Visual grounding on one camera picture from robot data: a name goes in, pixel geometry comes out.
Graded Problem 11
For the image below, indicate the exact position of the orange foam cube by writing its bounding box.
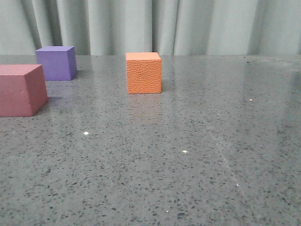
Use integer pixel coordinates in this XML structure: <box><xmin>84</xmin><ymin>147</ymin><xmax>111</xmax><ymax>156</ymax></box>
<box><xmin>126</xmin><ymin>52</ymin><xmax>162</xmax><ymax>94</ymax></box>

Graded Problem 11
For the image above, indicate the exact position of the red foam cube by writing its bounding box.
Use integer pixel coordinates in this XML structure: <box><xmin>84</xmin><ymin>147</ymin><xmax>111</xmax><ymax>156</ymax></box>
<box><xmin>0</xmin><ymin>64</ymin><xmax>48</xmax><ymax>117</ymax></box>

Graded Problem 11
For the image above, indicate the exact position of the pale green curtain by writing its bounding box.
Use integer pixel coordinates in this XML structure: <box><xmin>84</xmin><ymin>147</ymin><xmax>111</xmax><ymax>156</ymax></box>
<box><xmin>0</xmin><ymin>0</ymin><xmax>301</xmax><ymax>55</ymax></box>

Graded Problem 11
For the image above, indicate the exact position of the purple foam cube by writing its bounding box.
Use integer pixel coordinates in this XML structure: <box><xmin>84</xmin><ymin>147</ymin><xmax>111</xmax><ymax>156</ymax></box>
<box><xmin>35</xmin><ymin>46</ymin><xmax>77</xmax><ymax>81</ymax></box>

